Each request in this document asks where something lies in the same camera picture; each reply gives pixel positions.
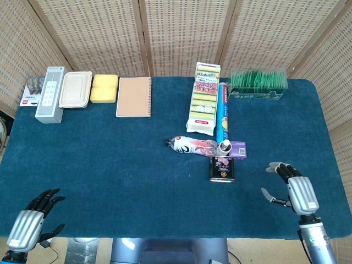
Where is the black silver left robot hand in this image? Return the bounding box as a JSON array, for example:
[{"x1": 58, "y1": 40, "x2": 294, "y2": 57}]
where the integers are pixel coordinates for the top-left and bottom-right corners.
[{"x1": 5, "y1": 188, "x2": 66, "y2": 252}]

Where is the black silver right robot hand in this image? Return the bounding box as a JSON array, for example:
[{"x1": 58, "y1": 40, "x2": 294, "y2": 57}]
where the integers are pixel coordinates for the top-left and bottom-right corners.
[{"x1": 261, "y1": 162, "x2": 320, "y2": 216}]

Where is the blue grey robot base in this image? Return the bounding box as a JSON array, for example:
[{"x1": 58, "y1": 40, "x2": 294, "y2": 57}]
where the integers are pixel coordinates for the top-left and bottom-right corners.
[{"x1": 110, "y1": 238, "x2": 229, "y2": 264}]

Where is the white lint roller roll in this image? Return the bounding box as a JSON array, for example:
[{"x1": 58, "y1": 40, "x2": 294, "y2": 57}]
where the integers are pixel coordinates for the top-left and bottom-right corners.
[{"x1": 216, "y1": 142, "x2": 232, "y2": 157}]

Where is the clear plastic bag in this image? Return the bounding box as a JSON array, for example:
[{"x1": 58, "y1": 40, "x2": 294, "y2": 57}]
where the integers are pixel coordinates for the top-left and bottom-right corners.
[{"x1": 0, "y1": 109, "x2": 9, "y2": 155}]

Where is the small purple box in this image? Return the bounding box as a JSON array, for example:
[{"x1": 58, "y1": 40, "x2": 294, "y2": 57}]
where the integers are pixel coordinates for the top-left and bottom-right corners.
[{"x1": 228, "y1": 141, "x2": 248, "y2": 160}]

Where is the dark luncheon meat can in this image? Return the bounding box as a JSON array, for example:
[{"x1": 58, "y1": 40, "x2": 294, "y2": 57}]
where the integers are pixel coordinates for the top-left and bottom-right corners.
[{"x1": 208, "y1": 155, "x2": 236, "y2": 183}]

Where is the blue table cloth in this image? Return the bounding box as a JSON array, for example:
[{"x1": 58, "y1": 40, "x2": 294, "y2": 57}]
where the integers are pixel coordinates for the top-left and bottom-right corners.
[{"x1": 0, "y1": 76, "x2": 352, "y2": 239}]

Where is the blue cling film box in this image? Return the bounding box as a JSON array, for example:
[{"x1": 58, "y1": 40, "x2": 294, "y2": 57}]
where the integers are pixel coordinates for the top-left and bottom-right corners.
[{"x1": 216, "y1": 82, "x2": 229, "y2": 145}]

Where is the clear box of green packets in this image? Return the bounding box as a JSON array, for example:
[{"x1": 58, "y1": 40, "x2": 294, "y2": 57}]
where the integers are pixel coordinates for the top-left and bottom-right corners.
[{"x1": 228, "y1": 67, "x2": 289, "y2": 100}]

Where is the red white plastic drink bottle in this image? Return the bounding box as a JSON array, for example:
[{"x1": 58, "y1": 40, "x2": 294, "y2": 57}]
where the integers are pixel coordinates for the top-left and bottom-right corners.
[{"x1": 164, "y1": 134, "x2": 219, "y2": 157}]

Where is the white power strip box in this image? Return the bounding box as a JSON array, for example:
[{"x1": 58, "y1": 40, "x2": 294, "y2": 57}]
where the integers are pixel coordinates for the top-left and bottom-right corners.
[{"x1": 35, "y1": 66, "x2": 68, "y2": 124}]

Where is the battery blister pack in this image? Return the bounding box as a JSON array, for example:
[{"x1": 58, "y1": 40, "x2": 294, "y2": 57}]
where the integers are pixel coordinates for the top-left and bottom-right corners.
[{"x1": 19, "y1": 76, "x2": 46, "y2": 107}]

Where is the yellow green sponge pack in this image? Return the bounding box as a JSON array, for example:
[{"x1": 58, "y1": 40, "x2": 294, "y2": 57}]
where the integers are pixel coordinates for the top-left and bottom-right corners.
[{"x1": 185, "y1": 61, "x2": 222, "y2": 136}]

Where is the beige lidded food container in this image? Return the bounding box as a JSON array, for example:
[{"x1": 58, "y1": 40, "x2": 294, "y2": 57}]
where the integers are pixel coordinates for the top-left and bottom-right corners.
[{"x1": 58, "y1": 70, "x2": 93, "y2": 109}]

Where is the yellow sponge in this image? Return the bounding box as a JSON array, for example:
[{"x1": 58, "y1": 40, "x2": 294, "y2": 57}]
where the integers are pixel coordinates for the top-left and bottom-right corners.
[
  {"x1": 92, "y1": 74, "x2": 119, "y2": 89},
  {"x1": 90, "y1": 86, "x2": 118, "y2": 104}
]

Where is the kraft spiral notebook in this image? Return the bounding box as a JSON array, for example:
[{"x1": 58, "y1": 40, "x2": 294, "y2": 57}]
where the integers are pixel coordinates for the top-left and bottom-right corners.
[{"x1": 115, "y1": 76, "x2": 152, "y2": 118}]

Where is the wicker folding screen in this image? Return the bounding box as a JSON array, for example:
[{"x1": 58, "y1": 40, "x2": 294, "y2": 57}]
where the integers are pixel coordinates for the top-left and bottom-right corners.
[{"x1": 0, "y1": 0, "x2": 352, "y2": 210}]

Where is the black adapter with cable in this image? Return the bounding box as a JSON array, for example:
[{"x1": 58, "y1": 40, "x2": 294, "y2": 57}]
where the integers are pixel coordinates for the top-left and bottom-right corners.
[{"x1": 40, "y1": 239, "x2": 60, "y2": 264}]

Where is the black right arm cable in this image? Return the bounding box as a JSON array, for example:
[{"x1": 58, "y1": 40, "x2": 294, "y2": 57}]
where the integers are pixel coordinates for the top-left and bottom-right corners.
[{"x1": 296, "y1": 230, "x2": 313, "y2": 264}]

